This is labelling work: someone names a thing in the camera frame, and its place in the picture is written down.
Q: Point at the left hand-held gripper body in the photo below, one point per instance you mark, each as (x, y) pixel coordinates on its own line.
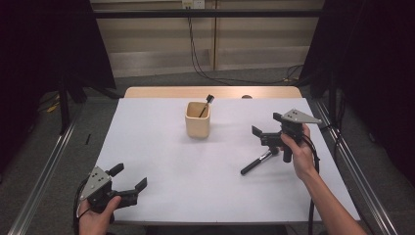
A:
(96, 186)

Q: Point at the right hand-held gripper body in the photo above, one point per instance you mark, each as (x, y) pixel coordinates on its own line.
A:
(295, 119)

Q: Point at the large black makeup brush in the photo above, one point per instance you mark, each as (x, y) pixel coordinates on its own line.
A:
(256, 164)

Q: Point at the small black angled brush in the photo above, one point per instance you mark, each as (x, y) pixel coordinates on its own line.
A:
(209, 99)

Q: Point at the beige square cup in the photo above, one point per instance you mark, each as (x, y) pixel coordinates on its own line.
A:
(197, 127)

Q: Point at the person's left hand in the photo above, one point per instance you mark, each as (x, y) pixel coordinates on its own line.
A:
(94, 223)

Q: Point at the person's right hand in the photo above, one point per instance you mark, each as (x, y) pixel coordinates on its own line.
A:
(305, 156)

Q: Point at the small black floor piece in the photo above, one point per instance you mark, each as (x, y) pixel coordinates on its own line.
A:
(88, 139)

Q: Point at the white table mat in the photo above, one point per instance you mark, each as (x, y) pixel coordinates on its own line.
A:
(195, 176)

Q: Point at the black metal stand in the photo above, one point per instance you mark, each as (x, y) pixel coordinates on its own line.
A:
(64, 107)

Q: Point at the aluminium floor rail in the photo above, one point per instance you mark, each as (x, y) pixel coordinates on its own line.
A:
(42, 182)
(359, 176)

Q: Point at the black horizontal frame bar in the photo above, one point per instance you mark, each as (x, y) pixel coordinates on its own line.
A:
(202, 13)

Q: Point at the white wall socket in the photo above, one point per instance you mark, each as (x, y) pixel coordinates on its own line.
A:
(193, 3)

